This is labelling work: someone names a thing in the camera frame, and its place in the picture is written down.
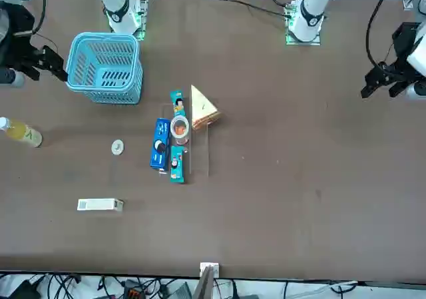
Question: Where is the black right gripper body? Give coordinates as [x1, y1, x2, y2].
[0, 1, 45, 71]

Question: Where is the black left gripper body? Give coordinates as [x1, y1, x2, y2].
[391, 21, 422, 67]

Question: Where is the blue Oreo cookie box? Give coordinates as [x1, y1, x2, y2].
[149, 117, 172, 171]

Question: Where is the clear acrylic display shelf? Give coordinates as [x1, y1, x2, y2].
[158, 102, 211, 179]

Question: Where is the light blue plastic basket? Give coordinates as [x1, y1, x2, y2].
[66, 31, 144, 105]

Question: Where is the yellow juice bottle white cap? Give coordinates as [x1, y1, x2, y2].
[0, 116, 44, 149]

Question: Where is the teal snack packet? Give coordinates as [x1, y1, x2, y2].
[169, 145, 186, 184]
[169, 89, 186, 117]

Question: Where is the white rectangular carton box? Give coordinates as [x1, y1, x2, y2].
[77, 197, 125, 212]

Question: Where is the triangular packaged sandwich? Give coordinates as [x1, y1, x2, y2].
[190, 84, 222, 133]

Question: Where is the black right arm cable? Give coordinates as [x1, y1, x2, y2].
[30, 0, 48, 36]

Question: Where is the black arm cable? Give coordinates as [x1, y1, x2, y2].
[30, 0, 48, 36]
[365, 0, 399, 67]

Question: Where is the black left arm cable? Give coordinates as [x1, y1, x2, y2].
[365, 0, 399, 67]

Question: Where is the black cable across table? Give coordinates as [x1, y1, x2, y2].
[226, 0, 291, 17]

